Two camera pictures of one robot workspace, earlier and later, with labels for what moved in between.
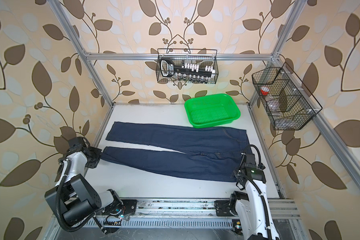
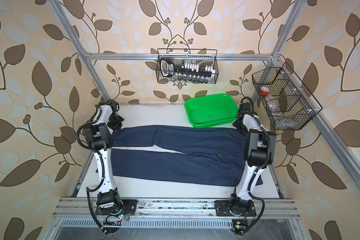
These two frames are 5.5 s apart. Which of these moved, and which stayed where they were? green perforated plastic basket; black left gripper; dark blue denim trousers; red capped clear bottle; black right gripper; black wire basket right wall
Moved: black right gripper; dark blue denim trousers; black left gripper
Stayed: red capped clear bottle; black wire basket right wall; green perforated plastic basket
